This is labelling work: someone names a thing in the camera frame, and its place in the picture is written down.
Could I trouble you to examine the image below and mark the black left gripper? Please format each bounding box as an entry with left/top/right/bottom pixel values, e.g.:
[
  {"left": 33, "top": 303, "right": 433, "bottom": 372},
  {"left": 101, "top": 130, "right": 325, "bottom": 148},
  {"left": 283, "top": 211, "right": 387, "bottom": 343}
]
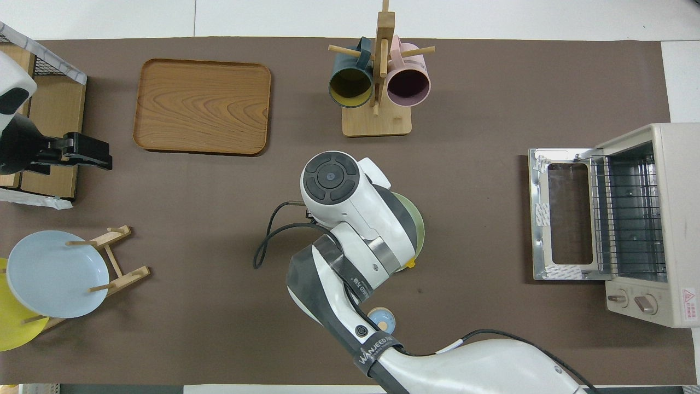
[{"left": 0, "top": 113, "right": 113, "bottom": 176}]

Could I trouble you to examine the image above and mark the pale green plate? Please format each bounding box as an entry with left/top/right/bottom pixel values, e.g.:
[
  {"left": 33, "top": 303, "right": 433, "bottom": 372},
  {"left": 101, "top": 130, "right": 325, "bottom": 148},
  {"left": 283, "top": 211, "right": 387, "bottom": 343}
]
[{"left": 391, "top": 192, "right": 425, "bottom": 269}]

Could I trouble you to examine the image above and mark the glass oven door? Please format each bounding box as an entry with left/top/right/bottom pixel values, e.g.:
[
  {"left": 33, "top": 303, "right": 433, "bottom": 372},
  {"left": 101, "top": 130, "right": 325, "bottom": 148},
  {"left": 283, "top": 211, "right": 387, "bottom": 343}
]
[{"left": 528, "top": 148, "right": 608, "bottom": 281}]

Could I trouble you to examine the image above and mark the beige toaster oven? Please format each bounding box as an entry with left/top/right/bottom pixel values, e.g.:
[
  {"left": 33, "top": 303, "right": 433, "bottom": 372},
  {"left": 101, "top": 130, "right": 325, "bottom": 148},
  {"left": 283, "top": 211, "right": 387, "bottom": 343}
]
[{"left": 590, "top": 123, "right": 700, "bottom": 329}]

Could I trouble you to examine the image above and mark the wooden stepped shelf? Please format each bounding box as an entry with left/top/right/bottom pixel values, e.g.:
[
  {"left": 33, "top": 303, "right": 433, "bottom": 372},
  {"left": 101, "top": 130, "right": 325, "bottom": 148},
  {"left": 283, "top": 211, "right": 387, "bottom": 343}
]
[{"left": 0, "top": 44, "right": 87, "bottom": 199}]

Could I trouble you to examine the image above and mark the wooden shelf box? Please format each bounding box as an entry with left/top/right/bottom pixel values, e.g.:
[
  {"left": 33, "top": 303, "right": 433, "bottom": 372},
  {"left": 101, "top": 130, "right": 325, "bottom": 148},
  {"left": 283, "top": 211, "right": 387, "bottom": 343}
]
[{"left": 0, "top": 22, "right": 88, "bottom": 210}]

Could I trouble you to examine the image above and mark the brown table mat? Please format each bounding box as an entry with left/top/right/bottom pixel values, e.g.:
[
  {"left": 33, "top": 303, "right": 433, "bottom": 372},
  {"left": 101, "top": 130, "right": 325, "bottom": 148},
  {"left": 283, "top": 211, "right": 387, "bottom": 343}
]
[{"left": 0, "top": 37, "right": 698, "bottom": 385}]

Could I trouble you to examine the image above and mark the wooden tray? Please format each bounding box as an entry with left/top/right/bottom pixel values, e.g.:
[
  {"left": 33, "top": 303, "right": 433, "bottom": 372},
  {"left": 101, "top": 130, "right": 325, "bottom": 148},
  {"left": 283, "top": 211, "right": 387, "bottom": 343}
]
[{"left": 133, "top": 59, "right": 272, "bottom": 157}]

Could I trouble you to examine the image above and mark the light blue plate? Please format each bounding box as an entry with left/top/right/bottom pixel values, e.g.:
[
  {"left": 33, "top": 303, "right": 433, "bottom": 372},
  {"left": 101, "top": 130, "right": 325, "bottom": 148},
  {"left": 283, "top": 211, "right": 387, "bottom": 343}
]
[{"left": 6, "top": 230, "right": 110, "bottom": 319}]

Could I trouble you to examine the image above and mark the wooden plate rack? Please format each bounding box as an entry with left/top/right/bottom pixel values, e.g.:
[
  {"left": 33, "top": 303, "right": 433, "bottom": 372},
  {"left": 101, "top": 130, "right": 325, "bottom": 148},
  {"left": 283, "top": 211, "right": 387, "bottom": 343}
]
[{"left": 22, "top": 225, "right": 151, "bottom": 333}]

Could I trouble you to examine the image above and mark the yellow plate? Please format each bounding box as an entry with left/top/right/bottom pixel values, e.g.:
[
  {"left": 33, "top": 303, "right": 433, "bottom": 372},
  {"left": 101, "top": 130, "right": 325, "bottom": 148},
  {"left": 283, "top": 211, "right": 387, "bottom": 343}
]
[{"left": 0, "top": 257, "right": 50, "bottom": 352}]

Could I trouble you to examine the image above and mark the dark teal mug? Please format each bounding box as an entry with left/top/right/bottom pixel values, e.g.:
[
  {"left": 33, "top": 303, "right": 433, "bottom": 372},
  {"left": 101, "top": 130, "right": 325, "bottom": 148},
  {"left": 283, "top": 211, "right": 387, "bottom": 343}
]
[{"left": 328, "top": 37, "right": 374, "bottom": 109}]

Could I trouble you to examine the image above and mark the wooden mug tree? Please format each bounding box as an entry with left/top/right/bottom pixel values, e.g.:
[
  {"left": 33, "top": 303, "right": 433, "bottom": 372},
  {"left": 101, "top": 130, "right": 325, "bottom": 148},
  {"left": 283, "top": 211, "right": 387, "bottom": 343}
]
[{"left": 328, "top": 0, "right": 436, "bottom": 137}]

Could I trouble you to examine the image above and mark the pink mug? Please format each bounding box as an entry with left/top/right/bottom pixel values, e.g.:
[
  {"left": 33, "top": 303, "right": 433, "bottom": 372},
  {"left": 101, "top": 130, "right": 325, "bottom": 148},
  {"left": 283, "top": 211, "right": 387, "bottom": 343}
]
[{"left": 386, "top": 36, "right": 431, "bottom": 107}]

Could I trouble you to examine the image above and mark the red warning sticker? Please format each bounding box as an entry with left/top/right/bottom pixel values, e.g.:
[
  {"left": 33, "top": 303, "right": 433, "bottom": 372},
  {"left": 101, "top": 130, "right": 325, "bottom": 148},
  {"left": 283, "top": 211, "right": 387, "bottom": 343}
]
[{"left": 681, "top": 288, "right": 698, "bottom": 321}]

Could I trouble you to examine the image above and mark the black wire basket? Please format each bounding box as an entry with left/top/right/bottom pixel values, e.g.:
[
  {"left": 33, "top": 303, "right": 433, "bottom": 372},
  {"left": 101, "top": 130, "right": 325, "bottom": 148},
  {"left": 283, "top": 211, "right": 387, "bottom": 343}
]
[{"left": 0, "top": 34, "right": 72, "bottom": 77}]

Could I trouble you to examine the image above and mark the metal oven wire rack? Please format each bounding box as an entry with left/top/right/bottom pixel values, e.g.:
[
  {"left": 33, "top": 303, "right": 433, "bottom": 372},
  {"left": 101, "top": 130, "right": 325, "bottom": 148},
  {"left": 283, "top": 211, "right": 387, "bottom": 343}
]
[{"left": 591, "top": 155, "right": 668, "bottom": 274}]

